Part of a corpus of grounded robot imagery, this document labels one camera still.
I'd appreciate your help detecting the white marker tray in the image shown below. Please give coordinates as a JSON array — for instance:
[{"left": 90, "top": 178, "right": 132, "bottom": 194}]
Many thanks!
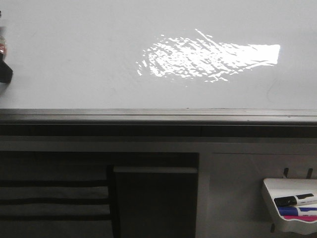
[{"left": 262, "top": 178, "right": 317, "bottom": 235}]

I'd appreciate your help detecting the blue whiteboard marker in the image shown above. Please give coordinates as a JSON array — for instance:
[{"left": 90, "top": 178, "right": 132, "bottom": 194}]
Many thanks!
[{"left": 277, "top": 207, "right": 317, "bottom": 216}]

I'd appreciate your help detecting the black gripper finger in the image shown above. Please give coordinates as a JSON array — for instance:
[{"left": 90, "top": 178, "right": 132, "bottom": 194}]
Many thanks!
[{"left": 0, "top": 58, "right": 13, "bottom": 83}]

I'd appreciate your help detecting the pink whiteboard marker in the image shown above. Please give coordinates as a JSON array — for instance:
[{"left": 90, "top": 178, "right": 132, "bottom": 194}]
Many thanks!
[{"left": 283, "top": 215, "right": 317, "bottom": 222}]

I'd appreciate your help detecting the dark cabinet panel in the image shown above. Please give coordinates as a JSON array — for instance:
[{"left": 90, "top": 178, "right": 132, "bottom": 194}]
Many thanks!
[{"left": 114, "top": 167, "right": 198, "bottom": 238}]

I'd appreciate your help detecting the black whiteboard marker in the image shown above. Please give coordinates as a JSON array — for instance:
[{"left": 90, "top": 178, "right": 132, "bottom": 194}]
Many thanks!
[{"left": 274, "top": 193, "right": 317, "bottom": 207}]

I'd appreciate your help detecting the grey striped shelf unit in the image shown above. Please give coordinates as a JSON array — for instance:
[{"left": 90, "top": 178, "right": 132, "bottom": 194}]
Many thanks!
[{"left": 0, "top": 151, "right": 120, "bottom": 238}]

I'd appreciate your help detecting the white whiteboard with aluminium frame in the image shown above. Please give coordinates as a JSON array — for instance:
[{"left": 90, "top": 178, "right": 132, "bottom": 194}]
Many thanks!
[{"left": 0, "top": 0, "right": 317, "bottom": 138}]

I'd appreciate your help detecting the white taped marker pen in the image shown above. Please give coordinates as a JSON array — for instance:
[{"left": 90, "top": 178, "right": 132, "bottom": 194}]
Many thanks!
[{"left": 0, "top": 25, "right": 7, "bottom": 59}]

